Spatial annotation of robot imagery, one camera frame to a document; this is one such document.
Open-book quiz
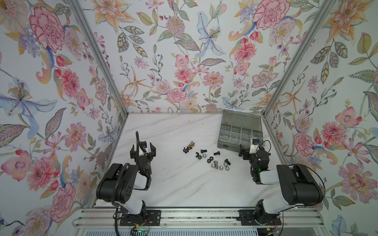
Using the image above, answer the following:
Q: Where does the grey plastic organizer box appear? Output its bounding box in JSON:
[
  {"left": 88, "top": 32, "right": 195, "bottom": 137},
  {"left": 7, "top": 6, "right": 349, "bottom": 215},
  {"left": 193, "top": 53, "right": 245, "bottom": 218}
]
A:
[{"left": 217, "top": 110, "right": 263, "bottom": 152}]

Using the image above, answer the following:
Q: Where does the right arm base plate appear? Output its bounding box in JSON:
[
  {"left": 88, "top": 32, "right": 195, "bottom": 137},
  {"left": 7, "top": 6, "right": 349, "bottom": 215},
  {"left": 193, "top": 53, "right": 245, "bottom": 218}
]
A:
[{"left": 236, "top": 209, "right": 282, "bottom": 227}]

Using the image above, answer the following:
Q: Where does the black hex nut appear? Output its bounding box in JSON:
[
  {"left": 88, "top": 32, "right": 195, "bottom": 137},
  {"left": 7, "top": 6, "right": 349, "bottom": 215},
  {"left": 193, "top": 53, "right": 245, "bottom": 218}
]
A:
[{"left": 207, "top": 156, "right": 214, "bottom": 163}]

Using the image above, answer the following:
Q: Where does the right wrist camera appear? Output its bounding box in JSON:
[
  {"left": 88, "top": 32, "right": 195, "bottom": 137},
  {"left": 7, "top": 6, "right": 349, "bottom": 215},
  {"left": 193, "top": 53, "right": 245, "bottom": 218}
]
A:
[{"left": 249, "top": 138, "right": 260, "bottom": 154}]

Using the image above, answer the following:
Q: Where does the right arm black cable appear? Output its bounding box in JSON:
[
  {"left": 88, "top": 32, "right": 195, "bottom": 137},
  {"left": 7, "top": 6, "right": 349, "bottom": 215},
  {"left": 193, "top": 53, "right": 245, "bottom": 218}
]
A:
[{"left": 287, "top": 163, "right": 326, "bottom": 207}]

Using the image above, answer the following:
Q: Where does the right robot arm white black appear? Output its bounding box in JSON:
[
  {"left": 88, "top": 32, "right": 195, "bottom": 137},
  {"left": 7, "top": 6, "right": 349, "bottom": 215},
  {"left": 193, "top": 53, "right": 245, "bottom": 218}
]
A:
[{"left": 239, "top": 146, "right": 324, "bottom": 218}]

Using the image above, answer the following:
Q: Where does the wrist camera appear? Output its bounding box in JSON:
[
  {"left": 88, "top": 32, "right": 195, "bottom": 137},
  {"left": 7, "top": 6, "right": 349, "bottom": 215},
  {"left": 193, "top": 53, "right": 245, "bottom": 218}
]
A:
[
  {"left": 138, "top": 141, "right": 148, "bottom": 153},
  {"left": 249, "top": 138, "right": 260, "bottom": 154}
]

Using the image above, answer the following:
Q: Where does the aluminium front rail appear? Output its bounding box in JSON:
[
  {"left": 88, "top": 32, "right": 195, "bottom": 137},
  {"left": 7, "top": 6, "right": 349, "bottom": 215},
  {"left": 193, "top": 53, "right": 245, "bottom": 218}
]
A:
[{"left": 72, "top": 207, "right": 325, "bottom": 229}]

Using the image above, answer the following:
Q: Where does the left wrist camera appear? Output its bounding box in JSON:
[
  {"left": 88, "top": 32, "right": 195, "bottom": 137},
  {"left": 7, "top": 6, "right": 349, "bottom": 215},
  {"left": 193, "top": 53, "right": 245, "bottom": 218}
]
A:
[{"left": 138, "top": 141, "right": 148, "bottom": 153}]

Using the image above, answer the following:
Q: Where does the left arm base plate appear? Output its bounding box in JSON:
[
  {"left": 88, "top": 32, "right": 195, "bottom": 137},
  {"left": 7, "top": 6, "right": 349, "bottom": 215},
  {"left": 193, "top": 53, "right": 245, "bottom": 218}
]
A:
[{"left": 119, "top": 210, "right": 161, "bottom": 226}]

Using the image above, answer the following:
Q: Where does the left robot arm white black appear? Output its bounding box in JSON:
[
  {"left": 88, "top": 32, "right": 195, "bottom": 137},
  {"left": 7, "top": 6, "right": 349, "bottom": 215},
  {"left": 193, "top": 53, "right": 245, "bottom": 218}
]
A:
[{"left": 96, "top": 142, "right": 156, "bottom": 218}]

